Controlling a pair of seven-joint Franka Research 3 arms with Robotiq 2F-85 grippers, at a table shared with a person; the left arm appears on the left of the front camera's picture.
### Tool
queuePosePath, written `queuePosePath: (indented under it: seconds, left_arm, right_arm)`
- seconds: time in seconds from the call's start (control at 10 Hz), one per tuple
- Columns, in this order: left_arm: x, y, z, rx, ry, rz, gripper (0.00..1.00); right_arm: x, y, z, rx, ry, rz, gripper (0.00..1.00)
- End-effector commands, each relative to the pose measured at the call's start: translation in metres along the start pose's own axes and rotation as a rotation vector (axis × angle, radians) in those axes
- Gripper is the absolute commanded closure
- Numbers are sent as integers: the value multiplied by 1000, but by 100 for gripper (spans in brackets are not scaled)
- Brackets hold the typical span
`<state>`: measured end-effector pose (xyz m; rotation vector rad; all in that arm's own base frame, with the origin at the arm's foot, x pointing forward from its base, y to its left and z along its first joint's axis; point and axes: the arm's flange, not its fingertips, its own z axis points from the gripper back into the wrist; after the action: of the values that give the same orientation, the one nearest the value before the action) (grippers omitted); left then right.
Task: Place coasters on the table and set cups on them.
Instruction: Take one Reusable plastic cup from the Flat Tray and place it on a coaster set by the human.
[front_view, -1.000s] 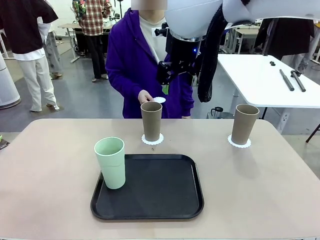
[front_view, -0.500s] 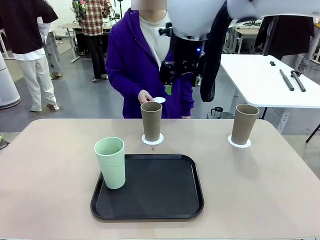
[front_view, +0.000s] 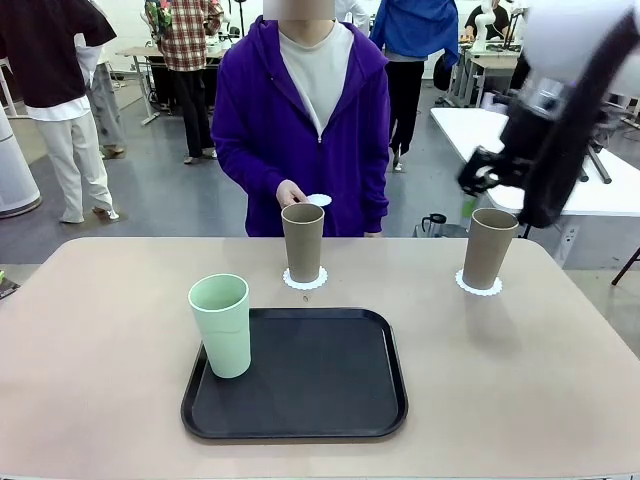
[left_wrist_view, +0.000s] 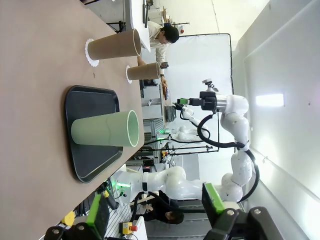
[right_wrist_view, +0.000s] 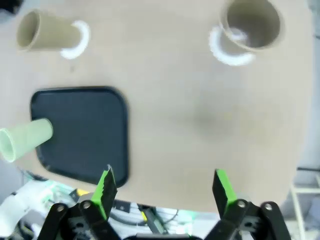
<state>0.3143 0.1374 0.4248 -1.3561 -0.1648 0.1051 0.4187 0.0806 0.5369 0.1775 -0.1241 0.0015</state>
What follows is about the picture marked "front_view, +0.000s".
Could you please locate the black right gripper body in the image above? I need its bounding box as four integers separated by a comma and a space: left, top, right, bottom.
499, 94, 557, 177

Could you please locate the brown cup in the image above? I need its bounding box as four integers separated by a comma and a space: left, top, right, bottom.
280, 202, 327, 284
461, 207, 520, 292

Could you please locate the purple-sleeved right forearm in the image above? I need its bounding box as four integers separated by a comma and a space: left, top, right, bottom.
211, 134, 289, 197

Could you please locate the purple-sleeved left forearm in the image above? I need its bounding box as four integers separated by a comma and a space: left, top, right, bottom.
348, 149, 392, 237

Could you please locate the person's right hand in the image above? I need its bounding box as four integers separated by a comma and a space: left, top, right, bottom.
275, 179, 311, 208

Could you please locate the white side table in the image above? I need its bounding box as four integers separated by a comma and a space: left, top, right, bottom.
430, 105, 640, 238

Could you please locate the white background desk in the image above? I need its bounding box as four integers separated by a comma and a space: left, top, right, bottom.
458, 43, 522, 108

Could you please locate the black bag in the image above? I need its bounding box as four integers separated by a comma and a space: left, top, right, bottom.
432, 51, 456, 93

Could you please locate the white cylindrical air purifier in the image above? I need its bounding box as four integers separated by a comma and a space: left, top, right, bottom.
0, 106, 43, 220

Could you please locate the white power socket panel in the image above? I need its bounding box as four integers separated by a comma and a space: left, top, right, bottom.
556, 224, 582, 269

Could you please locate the seated person in black shirt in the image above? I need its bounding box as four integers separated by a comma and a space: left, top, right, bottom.
464, 0, 512, 42

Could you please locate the person in blue jacket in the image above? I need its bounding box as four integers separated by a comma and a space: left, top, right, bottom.
369, 0, 462, 172

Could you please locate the black stand leg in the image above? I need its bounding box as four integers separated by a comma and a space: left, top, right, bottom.
610, 246, 640, 287

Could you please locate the person in grey patterned trousers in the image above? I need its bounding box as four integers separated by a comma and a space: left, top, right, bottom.
74, 32, 127, 159

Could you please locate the person in white shirt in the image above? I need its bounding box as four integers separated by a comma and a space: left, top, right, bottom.
335, 0, 372, 32

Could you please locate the person in dark brown shirt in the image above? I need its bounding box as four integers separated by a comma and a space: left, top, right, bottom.
0, 0, 122, 225

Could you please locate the person in purple hoodie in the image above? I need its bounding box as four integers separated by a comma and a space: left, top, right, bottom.
210, 14, 392, 238

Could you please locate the light green cup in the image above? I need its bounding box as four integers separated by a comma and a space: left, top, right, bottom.
187, 272, 251, 379

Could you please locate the grey background desk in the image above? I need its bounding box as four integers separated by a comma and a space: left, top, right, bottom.
115, 45, 167, 127

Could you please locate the black plastic tray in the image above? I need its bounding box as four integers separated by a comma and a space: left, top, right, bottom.
180, 306, 410, 442

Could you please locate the person in plaid shirt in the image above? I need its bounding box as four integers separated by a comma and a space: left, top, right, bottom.
145, 0, 224, 166

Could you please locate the black braided cable sleeve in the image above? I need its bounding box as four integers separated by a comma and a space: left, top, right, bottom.
516, 8, 637, 230

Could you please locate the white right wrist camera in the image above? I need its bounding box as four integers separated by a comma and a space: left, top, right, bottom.
482, 91, 521, 110

